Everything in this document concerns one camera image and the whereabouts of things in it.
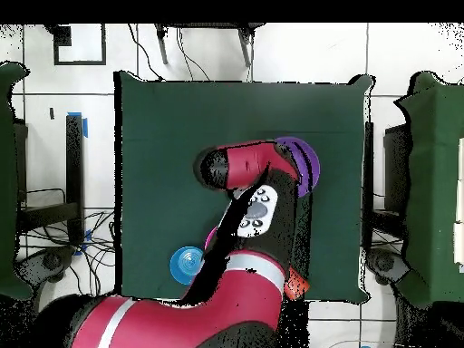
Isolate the black square floor frame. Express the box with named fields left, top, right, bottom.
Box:
left=53, top=24, right=107, bottom=66

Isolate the light blue plastic bowl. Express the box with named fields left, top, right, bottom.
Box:
left=169, top=246, right=205, bottom=285

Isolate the black metal post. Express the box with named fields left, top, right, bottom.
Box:
left=362, top=121, right=375, bottom=251

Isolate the grey pedestal foot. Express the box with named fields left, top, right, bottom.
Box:
left=15, top=246, right=77, bottom=291
left=365, top=247, right=411, bottom=287

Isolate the tangled cable bundle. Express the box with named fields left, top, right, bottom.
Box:
left=17, top=208, right=117, bottom=298

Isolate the green cloth covered side table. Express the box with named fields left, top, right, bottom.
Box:
left=0, top=61, right=34, bottom=302
left=394, top=70, right=464, bottom=309

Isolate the orange plastic cup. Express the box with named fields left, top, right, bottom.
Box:
left=283, top=266, right=311, bottom=301

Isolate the blue tape strip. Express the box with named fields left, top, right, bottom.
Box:
left=67, top=111, right=89, bottom=139

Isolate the purple plastic bowl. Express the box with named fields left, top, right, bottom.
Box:
left=274, top=136, right=321, bottom=198

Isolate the dark green tablecloth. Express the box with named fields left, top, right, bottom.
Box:
left=113, top=70, right=374, bottom=304

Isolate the thin black cable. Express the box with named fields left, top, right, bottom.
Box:
left=176, top=26, right=212, bottom=82
left=126, top=23, right=164, bottom=81

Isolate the large pink plastic bowl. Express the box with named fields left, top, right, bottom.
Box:
left=204, top=226, right=218, bottom=251

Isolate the black metal frame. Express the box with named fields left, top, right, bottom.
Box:
left=15, top=113, right=86, bottom=247

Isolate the stand with metal legs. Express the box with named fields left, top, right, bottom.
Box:
left=153, top=23, right=267, bottom=69

